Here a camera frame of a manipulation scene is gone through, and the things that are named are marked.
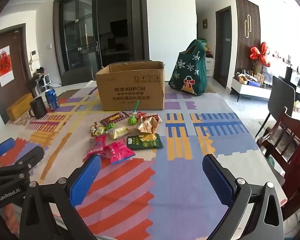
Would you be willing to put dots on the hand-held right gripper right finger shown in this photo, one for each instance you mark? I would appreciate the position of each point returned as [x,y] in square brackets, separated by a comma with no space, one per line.
[217,180]

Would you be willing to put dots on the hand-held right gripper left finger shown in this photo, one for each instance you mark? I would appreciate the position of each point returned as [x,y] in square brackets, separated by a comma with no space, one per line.
[86,180]

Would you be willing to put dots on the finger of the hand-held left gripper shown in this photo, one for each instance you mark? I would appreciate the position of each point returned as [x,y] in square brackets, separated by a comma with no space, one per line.
[27,155]
[3,146]

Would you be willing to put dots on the wide pink snack packet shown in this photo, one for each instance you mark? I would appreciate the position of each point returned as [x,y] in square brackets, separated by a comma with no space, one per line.
[118,152]

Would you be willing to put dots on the gold candy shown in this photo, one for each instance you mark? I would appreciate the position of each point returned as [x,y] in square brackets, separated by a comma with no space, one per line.
[93,129]

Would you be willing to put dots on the yellow green candy packet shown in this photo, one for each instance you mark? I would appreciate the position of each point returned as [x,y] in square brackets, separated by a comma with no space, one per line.
[101,130]

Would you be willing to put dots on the white yellow bread packet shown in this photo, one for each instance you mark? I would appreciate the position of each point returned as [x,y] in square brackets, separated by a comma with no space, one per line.
[117,132]

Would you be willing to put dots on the maroon striped snack packet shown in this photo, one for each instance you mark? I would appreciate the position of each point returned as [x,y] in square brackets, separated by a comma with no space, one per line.
[113,118]

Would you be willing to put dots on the dark green snack packet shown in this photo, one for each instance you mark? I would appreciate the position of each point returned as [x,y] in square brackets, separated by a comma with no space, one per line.
[143,142]

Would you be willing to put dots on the green lollipop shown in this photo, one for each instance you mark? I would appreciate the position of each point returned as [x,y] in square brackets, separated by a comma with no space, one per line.
[132,120]

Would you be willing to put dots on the beige snack packet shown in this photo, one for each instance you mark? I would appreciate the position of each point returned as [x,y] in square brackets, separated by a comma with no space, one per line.
[146,126]

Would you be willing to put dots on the small red snack packet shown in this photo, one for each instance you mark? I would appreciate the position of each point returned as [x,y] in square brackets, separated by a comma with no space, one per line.
[140,116]

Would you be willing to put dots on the brown cardboard box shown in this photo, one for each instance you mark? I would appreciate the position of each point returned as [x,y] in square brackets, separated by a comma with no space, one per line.
[130,92]

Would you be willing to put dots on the yellow patterned box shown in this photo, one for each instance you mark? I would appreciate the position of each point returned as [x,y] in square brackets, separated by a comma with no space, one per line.
[18,106]

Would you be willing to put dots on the colourful patterned tablecloth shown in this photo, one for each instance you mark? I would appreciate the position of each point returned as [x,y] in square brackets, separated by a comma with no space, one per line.
[190,142]

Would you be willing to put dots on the black mug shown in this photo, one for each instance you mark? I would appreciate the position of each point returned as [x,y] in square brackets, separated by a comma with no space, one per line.
[38,107]

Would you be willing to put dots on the blue soda can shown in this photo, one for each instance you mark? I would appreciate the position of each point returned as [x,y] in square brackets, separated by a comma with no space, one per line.
[52,100]

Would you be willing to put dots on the brown entrance door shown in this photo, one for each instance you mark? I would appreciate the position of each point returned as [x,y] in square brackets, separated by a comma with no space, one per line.
[17,80]

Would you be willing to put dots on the white small shelf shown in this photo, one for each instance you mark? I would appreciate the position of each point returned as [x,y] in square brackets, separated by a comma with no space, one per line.
[46,80]

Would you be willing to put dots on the brown wooden chair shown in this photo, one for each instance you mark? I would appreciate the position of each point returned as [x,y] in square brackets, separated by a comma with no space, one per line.
[292,150]

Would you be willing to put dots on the red and white door poster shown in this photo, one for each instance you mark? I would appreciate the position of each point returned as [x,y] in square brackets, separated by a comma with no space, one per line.
[4,65]

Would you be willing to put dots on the grey dining chair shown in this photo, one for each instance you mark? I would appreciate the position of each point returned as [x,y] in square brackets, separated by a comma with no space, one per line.
[77,76]

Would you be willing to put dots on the white low cabinet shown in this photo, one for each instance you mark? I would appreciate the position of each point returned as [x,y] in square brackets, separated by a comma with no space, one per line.
[250,90]

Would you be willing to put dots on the dark grey chair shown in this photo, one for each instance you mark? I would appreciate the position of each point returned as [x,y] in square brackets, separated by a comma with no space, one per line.
[281,97]

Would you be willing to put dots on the green knitted festive bag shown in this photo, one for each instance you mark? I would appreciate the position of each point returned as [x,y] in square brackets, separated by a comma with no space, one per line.
[190,67]

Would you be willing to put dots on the black television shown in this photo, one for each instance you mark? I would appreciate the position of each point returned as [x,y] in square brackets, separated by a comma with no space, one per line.
[297,78]

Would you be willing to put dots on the black framed glass door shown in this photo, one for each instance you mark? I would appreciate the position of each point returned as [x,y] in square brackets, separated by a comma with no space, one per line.
[80,35]

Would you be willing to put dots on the dark interior door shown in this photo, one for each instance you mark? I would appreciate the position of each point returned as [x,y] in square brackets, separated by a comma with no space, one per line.
[223,47]

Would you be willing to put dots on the red foil balloon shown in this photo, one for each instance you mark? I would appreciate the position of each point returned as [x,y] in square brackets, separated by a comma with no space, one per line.
[261,52]

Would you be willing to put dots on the white wall intercom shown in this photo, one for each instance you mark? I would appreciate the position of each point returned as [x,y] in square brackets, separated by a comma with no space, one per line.
[33,56]

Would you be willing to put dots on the gold wall ornament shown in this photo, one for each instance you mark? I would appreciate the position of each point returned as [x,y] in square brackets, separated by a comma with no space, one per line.
[247,27]

